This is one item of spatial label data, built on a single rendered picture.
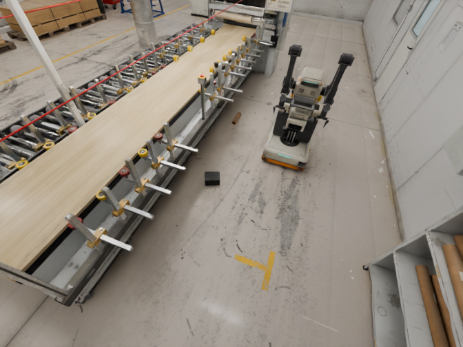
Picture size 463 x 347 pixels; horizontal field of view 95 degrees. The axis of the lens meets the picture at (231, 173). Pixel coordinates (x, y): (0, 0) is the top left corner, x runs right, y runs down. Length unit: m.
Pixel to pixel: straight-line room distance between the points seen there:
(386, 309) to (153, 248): 2.25
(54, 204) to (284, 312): 2.08
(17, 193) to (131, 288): 1.20
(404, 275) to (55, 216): 2.65
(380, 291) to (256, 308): 1.16
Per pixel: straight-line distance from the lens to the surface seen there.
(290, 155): 3.03
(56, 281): 2.00
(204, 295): 2.30
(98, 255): 1.85
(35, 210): 2.01
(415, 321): 2.24
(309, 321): 2.42
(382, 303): 2.61
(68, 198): 1.95
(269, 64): 5.49
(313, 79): 2.47
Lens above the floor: 2.25
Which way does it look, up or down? 49 degrees down
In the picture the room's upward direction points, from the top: 5 degrees clockwise
